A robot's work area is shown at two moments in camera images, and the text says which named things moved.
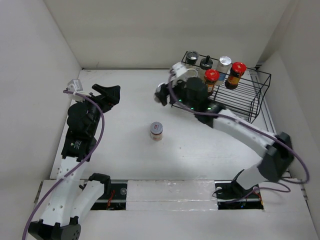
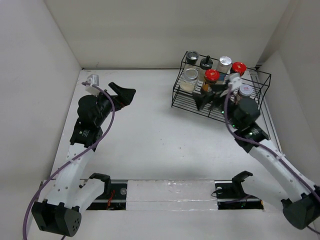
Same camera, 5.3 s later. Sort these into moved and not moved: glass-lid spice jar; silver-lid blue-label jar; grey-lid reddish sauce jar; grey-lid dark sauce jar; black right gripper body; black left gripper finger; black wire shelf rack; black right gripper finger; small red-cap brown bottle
Moved: grey-lid dark sauce jar; black left gripper finger; grey-lid reddish sauce jar; black right gripper body; black right gripper finger
Not moved: black wire shelf rack; small red-cap brown bottle; silver-lid blue-label jar; glass-lid spice jar
